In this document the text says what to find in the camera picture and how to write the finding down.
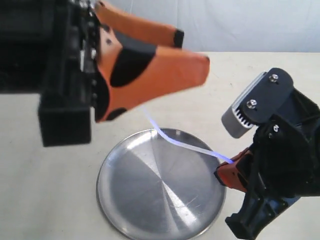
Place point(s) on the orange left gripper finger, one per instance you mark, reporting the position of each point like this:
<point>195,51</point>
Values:
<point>132,72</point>
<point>137,27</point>

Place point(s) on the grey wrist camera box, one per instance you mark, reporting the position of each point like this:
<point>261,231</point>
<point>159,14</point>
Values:
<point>258,102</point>

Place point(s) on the clear white plastic strip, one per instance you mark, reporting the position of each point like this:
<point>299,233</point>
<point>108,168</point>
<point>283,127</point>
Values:
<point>180,143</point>

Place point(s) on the round steel plate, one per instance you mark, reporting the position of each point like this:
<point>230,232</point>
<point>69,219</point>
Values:
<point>150,189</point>

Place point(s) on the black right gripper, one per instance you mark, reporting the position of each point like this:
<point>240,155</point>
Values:
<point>281,166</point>

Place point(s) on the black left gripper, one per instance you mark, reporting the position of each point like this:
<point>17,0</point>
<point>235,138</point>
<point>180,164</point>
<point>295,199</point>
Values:
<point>50,48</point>

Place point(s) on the grey backdrop cloth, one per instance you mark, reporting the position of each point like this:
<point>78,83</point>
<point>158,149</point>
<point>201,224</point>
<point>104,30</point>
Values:
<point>237,25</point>

